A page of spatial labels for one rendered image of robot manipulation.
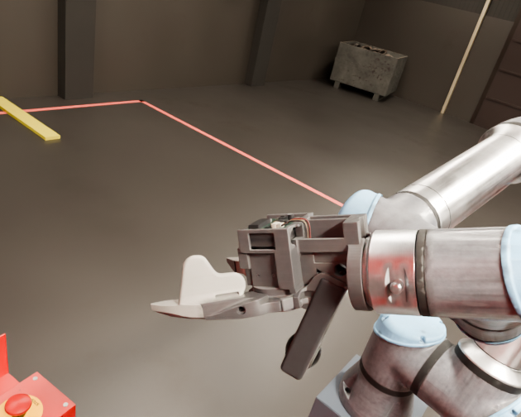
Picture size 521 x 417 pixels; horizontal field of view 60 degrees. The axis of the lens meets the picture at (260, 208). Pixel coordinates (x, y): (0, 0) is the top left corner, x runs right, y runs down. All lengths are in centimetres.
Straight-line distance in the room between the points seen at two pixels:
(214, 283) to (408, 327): 50
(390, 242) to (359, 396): 60
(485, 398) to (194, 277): 56
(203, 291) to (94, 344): 166
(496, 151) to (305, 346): 40
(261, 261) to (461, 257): 17
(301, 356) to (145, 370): 155
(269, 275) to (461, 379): 50
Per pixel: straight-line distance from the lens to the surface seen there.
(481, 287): 38
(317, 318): 44
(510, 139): 75
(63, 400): 91
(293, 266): 41
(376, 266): 39
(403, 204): 53
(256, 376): 203
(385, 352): 88
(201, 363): 203
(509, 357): 84
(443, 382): 86
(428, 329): 88
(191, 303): 43
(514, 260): 38
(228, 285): 43
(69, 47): 475
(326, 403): 99
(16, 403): 88
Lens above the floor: 150
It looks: 28 degrees down
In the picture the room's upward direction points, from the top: 14 degrees clockwise
